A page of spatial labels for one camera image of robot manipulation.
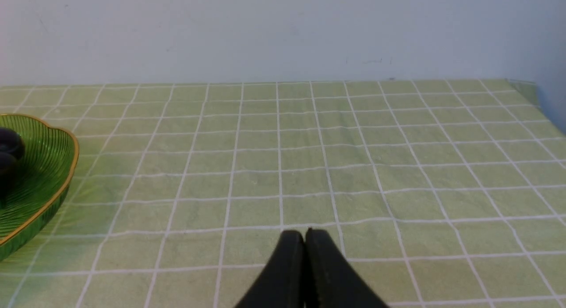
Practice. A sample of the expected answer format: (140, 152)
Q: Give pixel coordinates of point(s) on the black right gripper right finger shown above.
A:
(335, 283)

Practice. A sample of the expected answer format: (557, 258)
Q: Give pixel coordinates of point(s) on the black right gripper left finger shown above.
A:
(279, 283)

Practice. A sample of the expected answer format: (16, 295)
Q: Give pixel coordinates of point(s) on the green checkered tablecloth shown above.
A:
(441, 194)

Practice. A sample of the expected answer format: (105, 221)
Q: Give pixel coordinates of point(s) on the green ribbed glass plate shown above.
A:
(33, 192)

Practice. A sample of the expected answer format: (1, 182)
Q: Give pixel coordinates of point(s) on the lower purple eggplant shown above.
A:
(8, 164)

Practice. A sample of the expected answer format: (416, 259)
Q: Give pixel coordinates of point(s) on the purple eggplant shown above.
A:
(12, 143)
(8, 164)

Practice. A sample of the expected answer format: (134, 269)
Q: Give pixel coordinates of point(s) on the upper purple eggplant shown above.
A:
(12, 143)

